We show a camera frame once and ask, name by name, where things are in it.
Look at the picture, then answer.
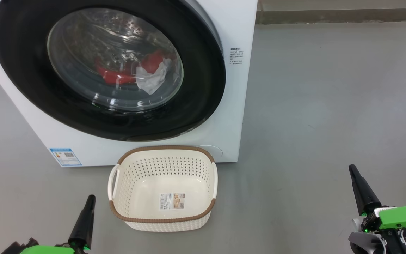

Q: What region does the white product label sticker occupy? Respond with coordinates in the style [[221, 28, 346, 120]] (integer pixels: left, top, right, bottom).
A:
[[159, 193, 186, 210]]

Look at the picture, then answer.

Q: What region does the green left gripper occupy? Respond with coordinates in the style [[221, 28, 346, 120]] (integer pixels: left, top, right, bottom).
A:
[[20, 195, 96, 254]]

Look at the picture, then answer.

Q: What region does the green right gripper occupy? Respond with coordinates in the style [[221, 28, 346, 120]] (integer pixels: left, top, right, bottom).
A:
[[349, 164, 406, 233]]

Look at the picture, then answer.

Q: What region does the white cloth garment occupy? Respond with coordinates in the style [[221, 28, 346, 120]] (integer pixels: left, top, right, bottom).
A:
[[135, 58, 173, 95]]

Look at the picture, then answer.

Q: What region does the blue energy label sticker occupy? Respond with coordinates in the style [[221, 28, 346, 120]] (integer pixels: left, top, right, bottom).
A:
[[49, 148, 82, 167]]

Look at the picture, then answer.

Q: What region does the white front-load washing machine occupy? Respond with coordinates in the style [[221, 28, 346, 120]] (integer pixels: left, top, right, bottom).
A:
[[0, 0, 258, 167]]

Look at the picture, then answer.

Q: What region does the cream basket with brown rim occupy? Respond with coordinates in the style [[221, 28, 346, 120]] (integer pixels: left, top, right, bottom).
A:
[[108, 145, 219, 232]]

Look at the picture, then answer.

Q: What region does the black round glass washer door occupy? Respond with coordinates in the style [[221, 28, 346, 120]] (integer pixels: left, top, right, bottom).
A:
[[0, 0, 226, 142]]

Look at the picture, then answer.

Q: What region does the round white filter cover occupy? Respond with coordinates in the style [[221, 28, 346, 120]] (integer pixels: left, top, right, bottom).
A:
[[196, 145, 223, 162]]

